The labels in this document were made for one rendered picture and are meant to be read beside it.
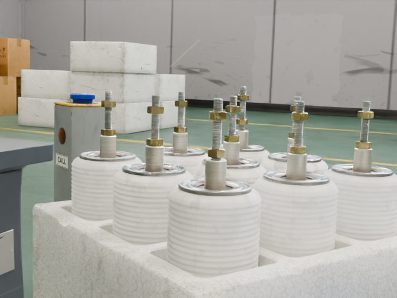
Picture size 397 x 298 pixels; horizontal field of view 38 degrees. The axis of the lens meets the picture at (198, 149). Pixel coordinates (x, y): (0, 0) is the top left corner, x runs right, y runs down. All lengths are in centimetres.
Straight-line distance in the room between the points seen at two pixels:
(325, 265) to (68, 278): 32
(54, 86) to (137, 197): 314
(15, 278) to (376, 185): 42
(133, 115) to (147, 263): 297
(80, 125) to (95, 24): 631
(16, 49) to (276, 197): 433
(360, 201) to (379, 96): 520
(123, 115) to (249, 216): 292
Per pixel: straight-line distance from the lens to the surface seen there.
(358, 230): 73
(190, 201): 56
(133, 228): 66
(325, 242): 66
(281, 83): 613
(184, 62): 656
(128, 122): 349
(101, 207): 76
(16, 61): 487
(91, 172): 75
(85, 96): 94
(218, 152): 58
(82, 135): 92
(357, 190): 72
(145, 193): 65
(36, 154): 53
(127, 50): 347
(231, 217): 56
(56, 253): 78
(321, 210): 64
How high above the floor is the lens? 37
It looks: 7 degrees down
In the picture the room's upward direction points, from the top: 2 degrees clockwise
